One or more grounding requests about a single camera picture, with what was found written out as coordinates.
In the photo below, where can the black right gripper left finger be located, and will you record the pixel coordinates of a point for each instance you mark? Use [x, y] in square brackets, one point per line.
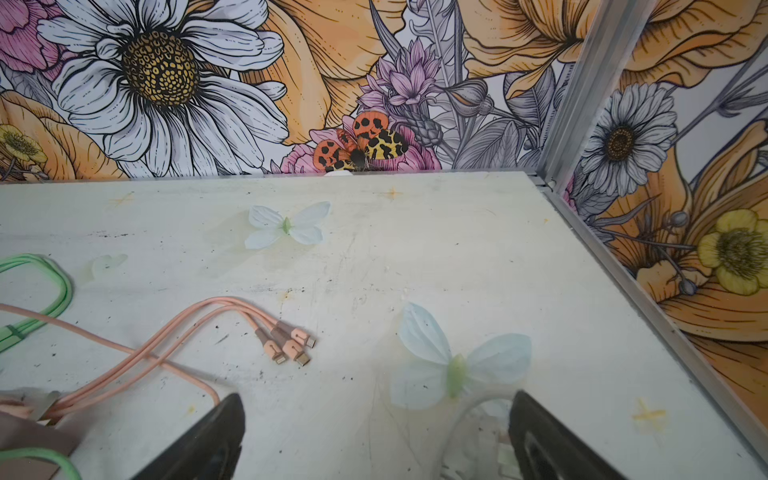
[208, 450]

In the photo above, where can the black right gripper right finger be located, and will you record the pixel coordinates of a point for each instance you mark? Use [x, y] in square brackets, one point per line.
[546, 449]

